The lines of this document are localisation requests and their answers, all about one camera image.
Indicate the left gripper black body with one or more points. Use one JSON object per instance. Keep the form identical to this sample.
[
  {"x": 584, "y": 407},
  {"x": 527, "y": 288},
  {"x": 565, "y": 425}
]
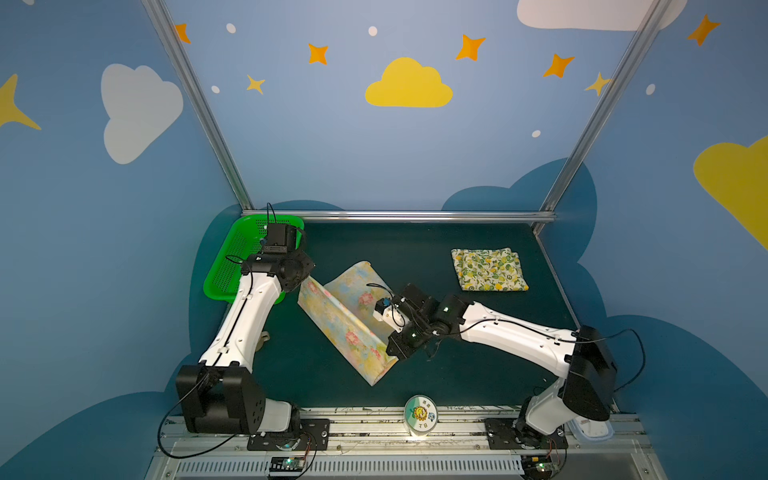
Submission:
[{"x": 281, "y": 238}]

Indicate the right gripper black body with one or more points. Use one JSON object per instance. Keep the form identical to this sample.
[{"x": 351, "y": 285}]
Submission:
[{"x": 402, "y": 333}]

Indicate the pastel floral skirt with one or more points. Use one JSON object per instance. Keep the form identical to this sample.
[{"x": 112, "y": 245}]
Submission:
[{"x": 343, "y": 310}]

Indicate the lemon print skirt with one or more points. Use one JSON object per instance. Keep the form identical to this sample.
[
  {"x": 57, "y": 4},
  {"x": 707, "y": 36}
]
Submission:
[{"x": 487, "y": 270}]

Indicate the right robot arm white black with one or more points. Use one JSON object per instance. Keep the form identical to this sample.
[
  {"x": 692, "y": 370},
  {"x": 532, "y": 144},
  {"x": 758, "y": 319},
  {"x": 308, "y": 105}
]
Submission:
[{"x": 580, "y": 359}]

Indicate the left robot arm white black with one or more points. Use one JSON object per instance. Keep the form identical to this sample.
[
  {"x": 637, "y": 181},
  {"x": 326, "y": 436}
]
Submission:
[{"x": 219, "y": 394}]

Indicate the green plastic basket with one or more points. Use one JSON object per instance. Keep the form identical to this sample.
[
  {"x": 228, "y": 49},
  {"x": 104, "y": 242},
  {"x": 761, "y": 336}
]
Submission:
[{"x": 252, "y": 247}]

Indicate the grey ceramic mug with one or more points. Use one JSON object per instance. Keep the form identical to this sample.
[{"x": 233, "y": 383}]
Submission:
[{"x": 263, "y": 338}]

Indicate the round white green tape dispenser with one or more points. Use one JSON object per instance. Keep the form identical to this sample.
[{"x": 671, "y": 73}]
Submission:
[{"x": 420, "y": 415}]

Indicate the right green circuit board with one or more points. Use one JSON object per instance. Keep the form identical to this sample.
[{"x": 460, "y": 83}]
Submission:
[{"x": 536, "y": 468}]

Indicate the green circuit board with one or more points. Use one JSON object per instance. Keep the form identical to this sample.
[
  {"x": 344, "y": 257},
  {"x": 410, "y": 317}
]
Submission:
[
  {"x": 286, "y": 466},
  {"x": 536, "y": 468}
]

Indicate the white square clock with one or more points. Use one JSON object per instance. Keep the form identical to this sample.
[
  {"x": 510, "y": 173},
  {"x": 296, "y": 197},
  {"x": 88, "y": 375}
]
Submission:
[{"x": 591, "y": 431}]

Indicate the left green circuit board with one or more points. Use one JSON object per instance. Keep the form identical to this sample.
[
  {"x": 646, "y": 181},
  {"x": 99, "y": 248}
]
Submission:
[{"x": 286, "y": 466}]

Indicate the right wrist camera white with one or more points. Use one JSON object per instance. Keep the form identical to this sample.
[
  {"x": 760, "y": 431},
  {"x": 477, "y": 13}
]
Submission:
[{"x": 385, "y": 311}]

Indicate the rear aluminium frame bar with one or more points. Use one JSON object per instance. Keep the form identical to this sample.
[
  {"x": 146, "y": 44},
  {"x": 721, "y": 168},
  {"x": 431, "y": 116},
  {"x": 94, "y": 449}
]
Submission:
[{"x": 447, "y": 217}]

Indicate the aluminium rail base frame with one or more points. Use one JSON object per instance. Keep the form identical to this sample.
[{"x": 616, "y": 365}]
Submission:
[{"x": 374, "y": 443}]

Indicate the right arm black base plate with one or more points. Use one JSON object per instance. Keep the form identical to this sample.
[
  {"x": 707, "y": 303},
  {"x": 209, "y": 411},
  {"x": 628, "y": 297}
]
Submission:
[{"x": 512, "y": 433}]

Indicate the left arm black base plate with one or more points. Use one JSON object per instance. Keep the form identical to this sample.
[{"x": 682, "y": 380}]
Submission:
[{"x": 312, "y": 434}]

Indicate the left aluminium frame post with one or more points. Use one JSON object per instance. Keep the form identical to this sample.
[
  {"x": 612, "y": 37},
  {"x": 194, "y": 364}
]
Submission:
[{"x": 161, "y": 20}]

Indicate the aluminium frame post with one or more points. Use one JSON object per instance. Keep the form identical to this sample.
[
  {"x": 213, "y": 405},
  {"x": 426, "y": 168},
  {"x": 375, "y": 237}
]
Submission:
[
  {"x": 161, "y": 20},
  {"x": 633, "y": 56}
]

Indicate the right aluminium frame post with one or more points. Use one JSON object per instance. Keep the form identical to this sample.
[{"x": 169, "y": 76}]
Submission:
[{"x": 633, "y": 56}]

